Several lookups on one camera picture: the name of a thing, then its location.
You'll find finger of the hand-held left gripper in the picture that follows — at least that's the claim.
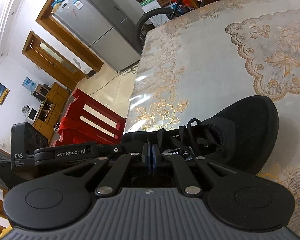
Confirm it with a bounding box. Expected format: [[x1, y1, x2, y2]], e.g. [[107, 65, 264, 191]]
[[97, 142, 144, 161]]

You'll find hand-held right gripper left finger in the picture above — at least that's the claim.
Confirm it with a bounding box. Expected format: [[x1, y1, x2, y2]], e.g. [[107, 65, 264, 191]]
[[63, 144, 152, 197]]

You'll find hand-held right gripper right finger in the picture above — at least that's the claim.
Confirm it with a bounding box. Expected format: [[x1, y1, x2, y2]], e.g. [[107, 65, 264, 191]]
[[151, 145, 237, 197]]

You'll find black shoelace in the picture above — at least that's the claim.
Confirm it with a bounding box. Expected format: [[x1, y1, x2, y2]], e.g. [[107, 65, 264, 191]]
[[157, 119, 225, 160]]

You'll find black sneaker shoe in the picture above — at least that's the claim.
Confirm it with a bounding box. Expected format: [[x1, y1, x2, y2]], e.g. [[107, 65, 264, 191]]
[[121, 95, 280, 177]]

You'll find white microwave oven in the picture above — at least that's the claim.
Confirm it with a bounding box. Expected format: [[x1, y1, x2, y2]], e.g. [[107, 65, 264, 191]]
[[22, 106, 40, 122]]

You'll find red wooden chair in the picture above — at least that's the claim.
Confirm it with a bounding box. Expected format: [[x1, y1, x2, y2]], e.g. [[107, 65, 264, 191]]
[[51, 89, 127, 148]]

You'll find red cloth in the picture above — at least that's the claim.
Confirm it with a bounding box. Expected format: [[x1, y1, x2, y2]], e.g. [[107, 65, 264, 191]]
[[59, 118, 90, 135]]

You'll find wooden sideboard cabinet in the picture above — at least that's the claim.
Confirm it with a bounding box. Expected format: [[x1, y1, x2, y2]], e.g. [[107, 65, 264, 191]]
[[27, 81, 70, 137]]

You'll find black countertop appliance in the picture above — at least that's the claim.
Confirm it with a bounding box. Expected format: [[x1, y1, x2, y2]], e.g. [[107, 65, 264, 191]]
[[33, 84, 53, 98]]

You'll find blue water dispenser bottle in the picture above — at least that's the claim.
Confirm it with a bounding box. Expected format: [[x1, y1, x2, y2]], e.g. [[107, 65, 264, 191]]
[[23, 77, 36, 93]]

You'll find wooden door with glass pane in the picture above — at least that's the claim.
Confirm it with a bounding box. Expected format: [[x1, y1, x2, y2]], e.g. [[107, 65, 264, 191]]
[[22, 30, 90, 83]]

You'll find silver refrigerator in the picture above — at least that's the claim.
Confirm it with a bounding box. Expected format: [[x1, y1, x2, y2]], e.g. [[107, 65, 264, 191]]
[[51, 0, 141, 73]]

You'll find bicycle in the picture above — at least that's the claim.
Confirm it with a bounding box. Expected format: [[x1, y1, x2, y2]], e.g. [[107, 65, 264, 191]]
[[135, 0, 190, 43]]

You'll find white box with green label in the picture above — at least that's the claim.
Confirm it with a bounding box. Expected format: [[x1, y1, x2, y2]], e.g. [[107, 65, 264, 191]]
[[140, 0, 159, 13]]

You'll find blue and yellow wall poster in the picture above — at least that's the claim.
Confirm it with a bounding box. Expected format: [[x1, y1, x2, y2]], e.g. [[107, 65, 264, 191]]
[[0, 83, 10, 105]]

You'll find floor cable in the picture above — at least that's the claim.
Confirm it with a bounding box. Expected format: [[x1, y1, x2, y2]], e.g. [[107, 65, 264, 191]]
[[88, 65, 140, 98]]

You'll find wooden door frame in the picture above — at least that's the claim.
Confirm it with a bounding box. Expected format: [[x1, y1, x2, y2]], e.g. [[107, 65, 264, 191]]
[[36, 0, 104, 74]]

